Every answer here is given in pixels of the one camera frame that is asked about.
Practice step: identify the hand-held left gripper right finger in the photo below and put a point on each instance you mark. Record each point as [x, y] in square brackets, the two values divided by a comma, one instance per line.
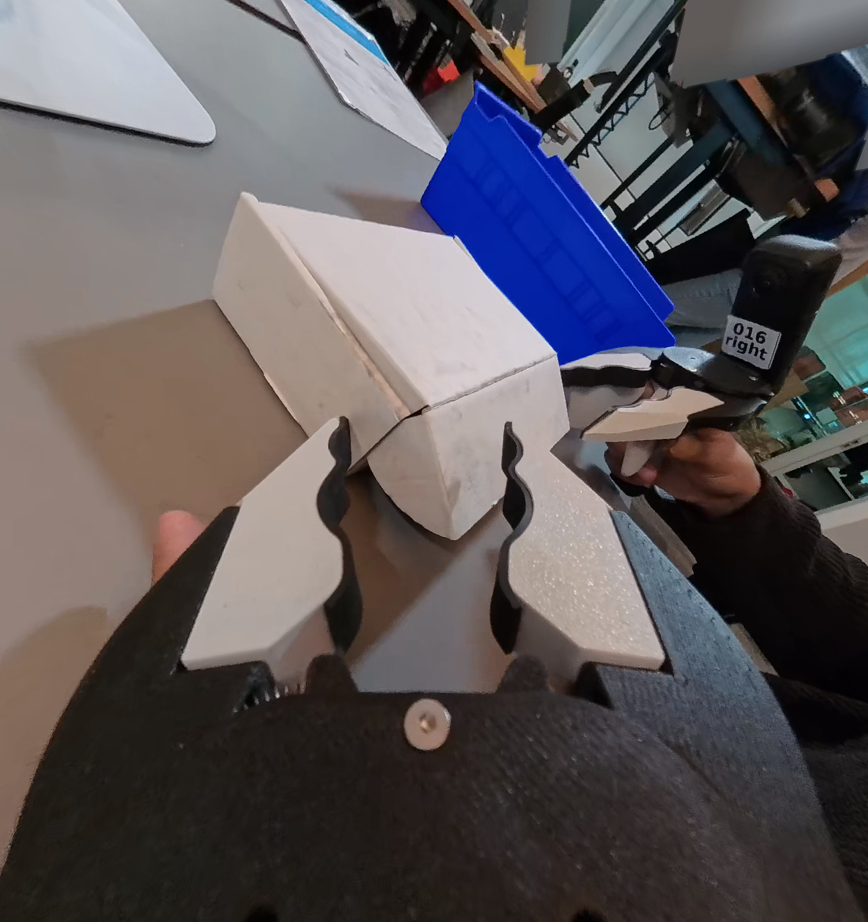
[585, 576]

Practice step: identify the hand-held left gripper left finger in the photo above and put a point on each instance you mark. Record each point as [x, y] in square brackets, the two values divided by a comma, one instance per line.
[268, 576]

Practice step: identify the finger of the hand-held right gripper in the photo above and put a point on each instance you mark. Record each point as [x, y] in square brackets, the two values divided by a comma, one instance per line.
[650, 418]
[607, 382]

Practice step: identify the blue plastic bin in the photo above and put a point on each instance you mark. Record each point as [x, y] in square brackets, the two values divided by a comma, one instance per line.
[549, 238]

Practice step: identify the white cardboard mailer box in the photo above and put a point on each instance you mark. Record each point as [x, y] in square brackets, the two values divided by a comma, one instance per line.
[405, 338]

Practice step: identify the person's right forearm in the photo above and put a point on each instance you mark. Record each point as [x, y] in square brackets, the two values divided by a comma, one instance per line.
[801, 590]

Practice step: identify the grey desk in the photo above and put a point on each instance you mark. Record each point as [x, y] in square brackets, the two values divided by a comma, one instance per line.
[81, 360]

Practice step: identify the person's right hand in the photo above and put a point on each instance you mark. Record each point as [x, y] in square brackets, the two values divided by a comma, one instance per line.
[707, 468]

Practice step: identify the person's left hand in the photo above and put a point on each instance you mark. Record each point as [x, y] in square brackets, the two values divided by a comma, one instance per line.
[174, 540]

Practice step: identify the background wooden table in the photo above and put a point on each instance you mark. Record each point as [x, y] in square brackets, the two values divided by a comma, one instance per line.
[513, 72]

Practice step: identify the person's torso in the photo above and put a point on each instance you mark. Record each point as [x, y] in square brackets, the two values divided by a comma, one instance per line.
[844, 792]

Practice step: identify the blue white paper leaflet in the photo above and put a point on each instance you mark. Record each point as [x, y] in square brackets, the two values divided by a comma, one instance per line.
[369, 79]

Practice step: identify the white document stand wooden board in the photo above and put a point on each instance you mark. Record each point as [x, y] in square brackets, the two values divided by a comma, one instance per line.
[95, 65]

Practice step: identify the black metal frame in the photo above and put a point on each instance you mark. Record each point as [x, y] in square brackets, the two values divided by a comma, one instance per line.
[664, 166]

